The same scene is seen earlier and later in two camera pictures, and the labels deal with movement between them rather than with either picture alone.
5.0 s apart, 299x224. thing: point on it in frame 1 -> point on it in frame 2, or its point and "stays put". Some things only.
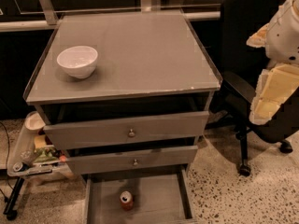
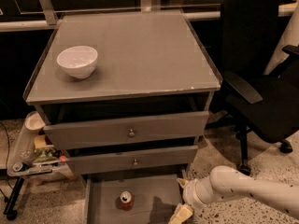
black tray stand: x=9 y=209 stays put
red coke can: x=126 y=201 stays put
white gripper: x=285 y=36 -> x=189 y=194
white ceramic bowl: x=78 y=61 stays put
